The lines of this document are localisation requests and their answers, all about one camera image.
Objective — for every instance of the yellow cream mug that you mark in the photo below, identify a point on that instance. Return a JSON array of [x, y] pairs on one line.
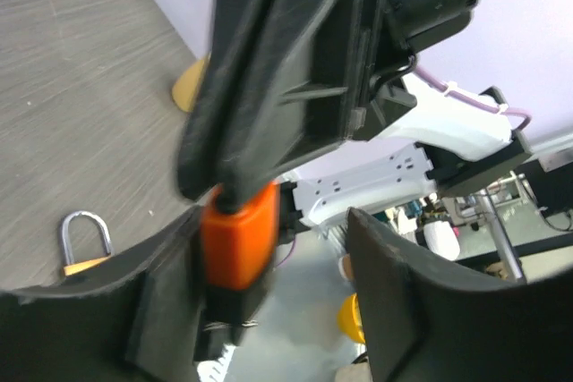
[[185, 89]]

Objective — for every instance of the large brass padlock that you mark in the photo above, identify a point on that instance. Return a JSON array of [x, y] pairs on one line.
[[85, 242]]

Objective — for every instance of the orange black padlock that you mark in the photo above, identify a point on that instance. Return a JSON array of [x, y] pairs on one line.
[[238, 249]]

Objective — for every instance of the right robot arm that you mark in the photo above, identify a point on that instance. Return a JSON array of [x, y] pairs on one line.
[[419, 136]]

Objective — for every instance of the black padlock keys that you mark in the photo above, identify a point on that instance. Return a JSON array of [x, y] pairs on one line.
[[214, 337]]

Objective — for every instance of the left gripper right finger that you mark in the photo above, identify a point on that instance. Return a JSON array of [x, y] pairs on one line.
[[426, 318]]

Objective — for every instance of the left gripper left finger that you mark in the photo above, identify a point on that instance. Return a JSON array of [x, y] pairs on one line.
[[134, 317]]

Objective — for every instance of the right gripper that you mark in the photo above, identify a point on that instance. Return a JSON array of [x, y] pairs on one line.
[[299, 75]]

